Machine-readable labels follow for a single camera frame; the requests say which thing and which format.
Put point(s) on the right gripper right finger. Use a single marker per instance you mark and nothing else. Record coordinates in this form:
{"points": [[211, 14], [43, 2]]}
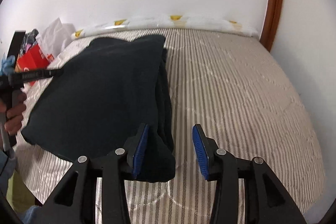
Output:
{"points": [[266, 199]]}

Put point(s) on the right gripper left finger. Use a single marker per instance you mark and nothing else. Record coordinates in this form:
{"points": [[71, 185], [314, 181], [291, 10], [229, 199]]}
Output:
{"points": [[73, 199]]}

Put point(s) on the black sweatshirt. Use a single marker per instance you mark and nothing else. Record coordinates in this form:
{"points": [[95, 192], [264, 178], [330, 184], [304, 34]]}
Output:
{"points": [[103, 96]]}

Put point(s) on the person's left hand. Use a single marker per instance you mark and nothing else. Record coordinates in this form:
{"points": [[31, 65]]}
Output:
{"points": [[15, 114]]}

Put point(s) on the red paper bag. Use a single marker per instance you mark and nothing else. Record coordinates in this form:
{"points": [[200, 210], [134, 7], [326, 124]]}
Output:
{"points": [[34, 59]]}

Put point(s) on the plaid cloth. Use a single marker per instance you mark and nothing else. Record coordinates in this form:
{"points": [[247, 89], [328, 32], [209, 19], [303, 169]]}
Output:
{"points": [[29, 40]]}

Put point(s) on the white plastic bag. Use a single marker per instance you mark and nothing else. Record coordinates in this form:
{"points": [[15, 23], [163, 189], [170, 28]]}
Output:
{"points": [[55, 38]]}

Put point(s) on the blue jeans leg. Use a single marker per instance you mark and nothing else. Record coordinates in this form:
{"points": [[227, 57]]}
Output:
{"points": [[14, 190]]}

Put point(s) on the white duck-print sheet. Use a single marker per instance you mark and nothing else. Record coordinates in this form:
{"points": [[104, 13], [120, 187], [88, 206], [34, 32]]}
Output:
{"points": [[168, 21]]}

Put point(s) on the brown wooden door frame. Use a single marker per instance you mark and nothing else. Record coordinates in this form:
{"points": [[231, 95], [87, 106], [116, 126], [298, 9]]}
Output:
{"points": [[274, 1]]}

